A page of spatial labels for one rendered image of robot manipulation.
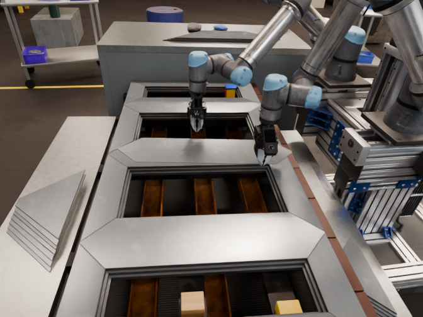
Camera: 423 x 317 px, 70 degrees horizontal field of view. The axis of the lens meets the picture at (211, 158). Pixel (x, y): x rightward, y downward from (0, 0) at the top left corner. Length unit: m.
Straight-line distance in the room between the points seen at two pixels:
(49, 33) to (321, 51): 5.06
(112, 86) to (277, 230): 1.43
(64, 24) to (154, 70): 3.85
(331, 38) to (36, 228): 1.15
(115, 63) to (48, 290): 1.35
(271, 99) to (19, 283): 0.96
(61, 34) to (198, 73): 4.65
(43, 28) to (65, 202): 4.76
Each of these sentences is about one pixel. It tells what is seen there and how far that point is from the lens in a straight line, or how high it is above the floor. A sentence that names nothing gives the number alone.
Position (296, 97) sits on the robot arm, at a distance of 1.06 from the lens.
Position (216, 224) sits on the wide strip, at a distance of 0.97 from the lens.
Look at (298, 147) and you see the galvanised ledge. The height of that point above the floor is 0.68.
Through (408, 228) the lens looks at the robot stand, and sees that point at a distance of 2.23.
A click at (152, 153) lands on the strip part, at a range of 1.26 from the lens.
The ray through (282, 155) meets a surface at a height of 0.85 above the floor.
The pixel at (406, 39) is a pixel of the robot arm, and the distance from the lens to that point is 1.05.
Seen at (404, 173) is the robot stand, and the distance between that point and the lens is 1.43.
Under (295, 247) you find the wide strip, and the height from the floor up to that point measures 0.85.
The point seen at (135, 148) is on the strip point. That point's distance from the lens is 1.30.
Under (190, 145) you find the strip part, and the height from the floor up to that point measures 0.85.
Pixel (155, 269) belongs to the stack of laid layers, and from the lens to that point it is 0.89.
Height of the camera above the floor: 1.58
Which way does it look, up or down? 36 degrees down
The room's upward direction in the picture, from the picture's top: 3 degrees clockwise
